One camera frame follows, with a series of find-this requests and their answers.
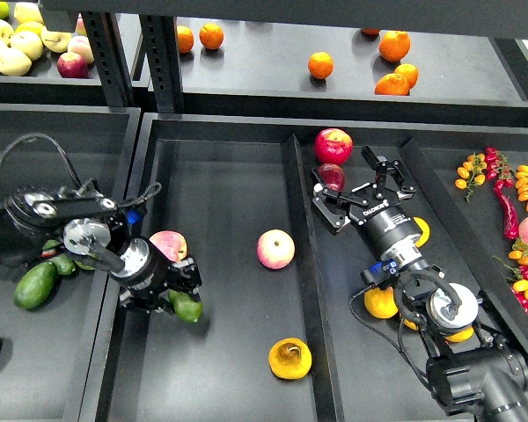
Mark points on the pink apple left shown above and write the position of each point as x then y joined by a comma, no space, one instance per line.
171,243

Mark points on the yellow pear right cluster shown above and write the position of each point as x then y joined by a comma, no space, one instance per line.
461,336

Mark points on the orange tangerine centre shelf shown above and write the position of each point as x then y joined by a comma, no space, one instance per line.
320,65

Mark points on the mixed cherry tomatoes lower right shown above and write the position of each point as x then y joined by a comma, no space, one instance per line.
518,268

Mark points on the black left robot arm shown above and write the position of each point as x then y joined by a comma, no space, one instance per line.
96,231

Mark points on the red chili pepper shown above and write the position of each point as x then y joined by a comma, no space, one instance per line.
509,213

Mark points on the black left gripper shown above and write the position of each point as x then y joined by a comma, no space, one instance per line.
147,276

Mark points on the dark green avocado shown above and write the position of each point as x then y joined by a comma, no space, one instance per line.
35,286
64,265

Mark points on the orange front right shelf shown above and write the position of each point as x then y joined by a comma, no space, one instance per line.
392,84

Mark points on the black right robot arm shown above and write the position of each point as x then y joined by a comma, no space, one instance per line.
471,367

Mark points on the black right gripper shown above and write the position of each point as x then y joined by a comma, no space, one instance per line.
376,212

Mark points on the pink apple on shelf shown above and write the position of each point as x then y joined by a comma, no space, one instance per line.
81,45

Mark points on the orange cherry tomato bunch left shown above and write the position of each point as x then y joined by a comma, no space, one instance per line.
471,174

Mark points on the red apple on shelf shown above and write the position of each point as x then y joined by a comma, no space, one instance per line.
72,65

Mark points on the orange tangerine shelf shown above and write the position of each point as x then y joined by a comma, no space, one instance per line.
185,39
320,65

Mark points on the large orange upper right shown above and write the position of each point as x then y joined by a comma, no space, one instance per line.
394,45

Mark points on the pale yellow apple front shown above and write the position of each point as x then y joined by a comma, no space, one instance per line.
14,62

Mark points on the yellow pear with stem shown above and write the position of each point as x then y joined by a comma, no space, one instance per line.
425,231

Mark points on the dark green avocado far left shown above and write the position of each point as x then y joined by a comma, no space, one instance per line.
64,265

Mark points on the orange behind front right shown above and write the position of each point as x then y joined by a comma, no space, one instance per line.
410,72

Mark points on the yellow pear cluster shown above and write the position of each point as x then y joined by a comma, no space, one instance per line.
410,325
380,303
461,336

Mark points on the pink apple centre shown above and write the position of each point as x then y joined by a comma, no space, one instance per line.
275,249

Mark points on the orange tangerine shelf left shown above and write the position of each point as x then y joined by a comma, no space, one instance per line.
185,39

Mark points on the yellow pear middle cluster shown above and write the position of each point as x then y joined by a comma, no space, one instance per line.
410,325

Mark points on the yellow pear left cluster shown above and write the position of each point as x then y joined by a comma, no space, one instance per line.
380,303

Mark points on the red apple upper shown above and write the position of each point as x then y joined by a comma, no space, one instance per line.
333,146

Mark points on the dark red apple lower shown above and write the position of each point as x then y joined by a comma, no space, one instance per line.
333,176

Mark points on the red cherry tomato bunch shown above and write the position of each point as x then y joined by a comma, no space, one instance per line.
498,168

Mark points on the dark green avocado middle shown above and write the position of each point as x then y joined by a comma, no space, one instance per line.
35,286

